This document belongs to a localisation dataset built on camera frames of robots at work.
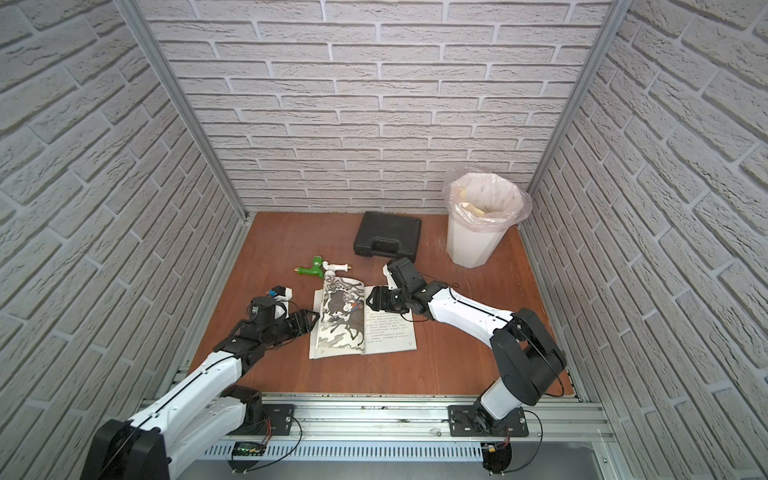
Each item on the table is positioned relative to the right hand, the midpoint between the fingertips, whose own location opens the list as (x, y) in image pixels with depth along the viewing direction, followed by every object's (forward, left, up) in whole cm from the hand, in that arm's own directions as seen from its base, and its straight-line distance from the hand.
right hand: (378, 301), depth 86 cm
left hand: (-1, +21, -2) cm, 21 cm away
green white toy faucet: (+18, +20, -7) cm, 27 cm away
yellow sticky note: (+17, -28, +19) cm, 38 cm away
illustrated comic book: (-6, +9, -4) cm, 11 cm away
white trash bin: (+19, -32, -1) cm, 37 cm away
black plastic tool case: (+27, -4, -3) cm, 28 cm away
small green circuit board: (-33, +33, -11) cm, 48 cm away
